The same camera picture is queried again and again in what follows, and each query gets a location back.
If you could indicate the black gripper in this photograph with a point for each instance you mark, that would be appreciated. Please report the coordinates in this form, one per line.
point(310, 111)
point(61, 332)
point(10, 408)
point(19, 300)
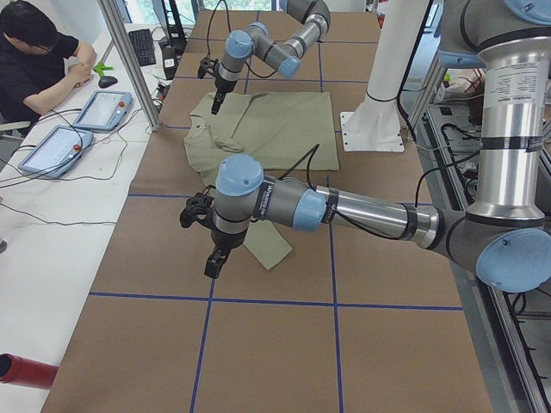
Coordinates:
point(225, 242)
point(221, 85)

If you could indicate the green long sleeve shirt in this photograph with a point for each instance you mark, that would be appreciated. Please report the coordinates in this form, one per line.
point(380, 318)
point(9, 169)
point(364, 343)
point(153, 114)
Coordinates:
point(280, 129)

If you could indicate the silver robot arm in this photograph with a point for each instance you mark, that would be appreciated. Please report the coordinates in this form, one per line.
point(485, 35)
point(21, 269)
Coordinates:
point(254, 40)
point(499, 238)

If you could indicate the black monitor stand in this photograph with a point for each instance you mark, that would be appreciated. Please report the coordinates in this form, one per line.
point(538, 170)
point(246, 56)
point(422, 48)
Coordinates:
point(170, 21)

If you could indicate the black keyboard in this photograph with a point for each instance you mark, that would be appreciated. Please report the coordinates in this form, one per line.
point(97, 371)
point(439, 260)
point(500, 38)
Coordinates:
point(142, 44)

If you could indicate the far blue teach pendant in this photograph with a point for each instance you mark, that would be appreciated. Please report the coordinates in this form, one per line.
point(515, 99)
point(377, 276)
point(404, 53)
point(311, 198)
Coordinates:
point(104, 111)

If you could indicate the blue teach pendant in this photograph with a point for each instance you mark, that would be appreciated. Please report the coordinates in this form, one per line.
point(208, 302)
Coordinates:
point(57, 152)
point(104, 111)

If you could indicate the black computer mouse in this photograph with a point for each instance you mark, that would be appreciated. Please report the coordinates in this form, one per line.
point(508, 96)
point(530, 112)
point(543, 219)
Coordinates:
point(107, 81)

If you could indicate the green plastic object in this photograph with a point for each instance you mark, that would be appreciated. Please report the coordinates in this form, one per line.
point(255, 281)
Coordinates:
point(100, 68)

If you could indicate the brown paper table cover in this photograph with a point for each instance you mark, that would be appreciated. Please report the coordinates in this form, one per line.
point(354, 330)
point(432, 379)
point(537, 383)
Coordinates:
point(346, 323)

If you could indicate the near blue teach pendant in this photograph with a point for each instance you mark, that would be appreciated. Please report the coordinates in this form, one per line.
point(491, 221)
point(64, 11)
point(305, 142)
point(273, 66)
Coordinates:
point(57, 152)

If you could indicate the person in black shirt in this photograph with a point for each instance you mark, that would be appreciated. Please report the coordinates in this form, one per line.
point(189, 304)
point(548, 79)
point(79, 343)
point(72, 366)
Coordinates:
point(40, 66)

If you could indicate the red cylinder tube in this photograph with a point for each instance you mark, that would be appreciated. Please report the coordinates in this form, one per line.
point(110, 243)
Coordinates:
point(17, 370)

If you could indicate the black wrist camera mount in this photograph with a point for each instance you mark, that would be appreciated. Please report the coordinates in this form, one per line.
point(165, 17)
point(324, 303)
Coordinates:
point(207, 66)
point(196, 211)

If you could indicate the aluminium frame post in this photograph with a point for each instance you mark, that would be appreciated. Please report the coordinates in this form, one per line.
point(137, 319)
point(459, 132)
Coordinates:
point(117, 30)

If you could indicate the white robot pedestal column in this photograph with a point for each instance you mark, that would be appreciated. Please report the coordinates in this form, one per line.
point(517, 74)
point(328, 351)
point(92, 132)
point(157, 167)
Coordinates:
point(375, 125)

